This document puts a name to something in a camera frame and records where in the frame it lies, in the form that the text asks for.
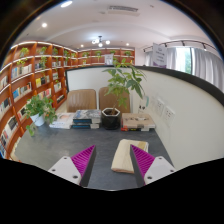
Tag cream and yellow striped towel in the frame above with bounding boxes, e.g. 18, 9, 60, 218
110, 138, 150, 174

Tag small framed white sign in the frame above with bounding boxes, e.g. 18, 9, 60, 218
104, 54, 115, 66

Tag white picture book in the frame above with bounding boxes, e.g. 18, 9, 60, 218
51, 112, 76, 127

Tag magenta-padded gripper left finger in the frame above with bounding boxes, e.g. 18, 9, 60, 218
48, 144, 98, 188

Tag black ceiling chandelier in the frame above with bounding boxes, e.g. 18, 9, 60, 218
90, 35, 112, 48

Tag leafy plant in white pot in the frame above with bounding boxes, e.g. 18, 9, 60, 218
23, 94, 58, 137

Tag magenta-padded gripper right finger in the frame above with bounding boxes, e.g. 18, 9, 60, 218
130, 144, 177, 188

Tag white wall socket plate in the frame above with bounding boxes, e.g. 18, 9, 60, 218
162, 105, 176, 128
153, 97, 166, 117

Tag white standing sign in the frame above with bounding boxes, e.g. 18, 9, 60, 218
151, 42, 168, 69

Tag orange bookshelf unit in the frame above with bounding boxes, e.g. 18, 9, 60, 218
0, 40, 136, 161

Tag red and black book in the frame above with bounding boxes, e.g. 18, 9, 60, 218
120, 125, 151, 132

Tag tan padded chair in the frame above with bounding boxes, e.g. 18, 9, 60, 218
65, 88, 98, 113
98, 86, 132, 114

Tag white card with teal tab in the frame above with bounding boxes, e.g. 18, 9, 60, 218
138, 95, 150, 115

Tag white curtains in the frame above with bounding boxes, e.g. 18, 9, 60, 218
143, 46, 224, 93

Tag recessed ceiling spotlights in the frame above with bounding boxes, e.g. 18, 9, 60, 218
40, 0, 131, 49

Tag ceiling air vent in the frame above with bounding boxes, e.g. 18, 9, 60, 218
107, 4, 140, 17

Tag tall plant in black pot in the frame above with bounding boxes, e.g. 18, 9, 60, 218
100, 58, 148, 131

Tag thin white book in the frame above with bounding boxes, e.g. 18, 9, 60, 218
49, 123, 73, 130

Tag dark blue book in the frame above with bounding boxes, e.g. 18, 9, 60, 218
70, 122, 101, 130

